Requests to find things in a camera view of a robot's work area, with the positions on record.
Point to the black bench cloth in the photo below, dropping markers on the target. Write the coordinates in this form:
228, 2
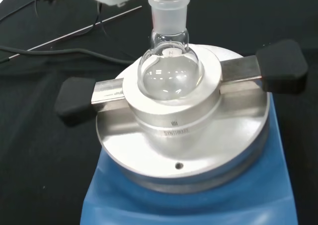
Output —
37, 135

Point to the thin glass rod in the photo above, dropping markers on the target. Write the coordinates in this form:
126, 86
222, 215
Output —
74, 32

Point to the clear round-bottom glass flask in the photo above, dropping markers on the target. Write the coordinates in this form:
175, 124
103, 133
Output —
169, 68

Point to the heater with blue base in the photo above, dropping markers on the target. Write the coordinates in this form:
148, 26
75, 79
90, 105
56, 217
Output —
188, 185

